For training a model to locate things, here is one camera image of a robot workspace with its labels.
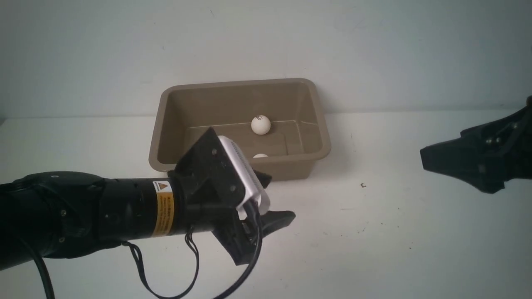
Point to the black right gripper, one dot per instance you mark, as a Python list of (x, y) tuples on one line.
[(486, 156)]

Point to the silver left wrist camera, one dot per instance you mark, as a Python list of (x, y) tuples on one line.
[(246, 177)]

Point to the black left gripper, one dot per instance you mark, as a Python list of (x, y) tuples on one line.
[(208, 191)]

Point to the tan plastic storage bin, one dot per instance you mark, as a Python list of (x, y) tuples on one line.
[(298, 137)]

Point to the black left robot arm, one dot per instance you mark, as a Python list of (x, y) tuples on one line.
[(66, 215)]

